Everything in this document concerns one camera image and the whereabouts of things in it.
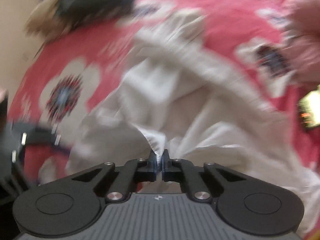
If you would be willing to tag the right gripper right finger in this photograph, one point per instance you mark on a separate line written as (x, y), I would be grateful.
(187, 175)

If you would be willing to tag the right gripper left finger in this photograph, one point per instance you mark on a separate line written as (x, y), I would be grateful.
(130, 175)

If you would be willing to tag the white shirt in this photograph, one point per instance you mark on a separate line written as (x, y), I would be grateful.
(177, 96)

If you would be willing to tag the dark folded clothes stack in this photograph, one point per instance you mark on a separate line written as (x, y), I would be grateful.
(80, 12)

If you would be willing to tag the smartphone with lit screen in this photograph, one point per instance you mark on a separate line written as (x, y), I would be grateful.
(308, 109)

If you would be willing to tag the red floral blanket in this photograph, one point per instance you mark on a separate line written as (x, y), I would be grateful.
(76, 72)

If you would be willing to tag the pink quilted jacket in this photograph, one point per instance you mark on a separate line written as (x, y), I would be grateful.
(302, 49)

